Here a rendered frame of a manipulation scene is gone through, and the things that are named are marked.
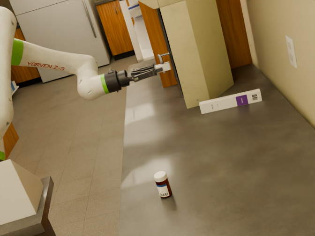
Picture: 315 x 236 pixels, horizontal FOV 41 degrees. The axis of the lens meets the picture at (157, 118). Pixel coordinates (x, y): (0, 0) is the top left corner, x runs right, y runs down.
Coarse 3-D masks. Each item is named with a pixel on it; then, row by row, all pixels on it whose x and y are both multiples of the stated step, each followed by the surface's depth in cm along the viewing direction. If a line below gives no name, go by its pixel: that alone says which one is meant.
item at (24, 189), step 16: (0, 176) 140; (16, 176) 141; (32, 176) 155; (0, 192) 142; (16, 192) 143; (32, 192) 150; (0, 208) 145; (16, 208) 145; (32, 208) 146; (0, 224) 147
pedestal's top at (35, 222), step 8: (48, 184) 164; (48, 192) 161; (40, 200) 155; (48, 200) 158; (40, 208) 150; (48, 208) 155; (32, 216) 146; (40, 216) 145; (8, 224) 146; (16, 224) 145; (24, 224) 143; (32, 224) 142; (40, 224) 142; (0, 232) 143; (8, 232) 142; (16, 232) 142; (24, 232) 142; (32, 232) 143; (40, 232) 143
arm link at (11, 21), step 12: (0, 12) 160; (0, 24) 158; (12, 24) 163; (0, 36) 157; (12, 36) 162; (0, 48) 154; (12, 48) 161; (0, 60) 152; (0, 72) 149; (0, 84) 147; (0, 96) 144; (0, 108) 141; (12, 108) 146; (0, 120) 142; (0, 132) 147
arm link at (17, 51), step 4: (16, 40) 180; (20, 40) 181; (16, 44) 178; (20, 44) 179; (16, 48) 178; (20, 48) 179; (12, 52) 177; (16, 52) 178; (20, 52) 179; (12, 56) 177; (16, 56) 178; (20, 56) 179; (12, 60) 179; (16, 60) 179; (20, 60) 180; (12, 64) 181; (16, 64) 182
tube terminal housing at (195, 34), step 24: (168, 0) 175; (192, 0) 178; (168, 24) 178; (192, 24) 179; (216, 24) 191; (192, 48) 183; (216, 48) 192; (192, 72) 187; (216, 72) 194; (192, 96) 191; (216, 96) 196
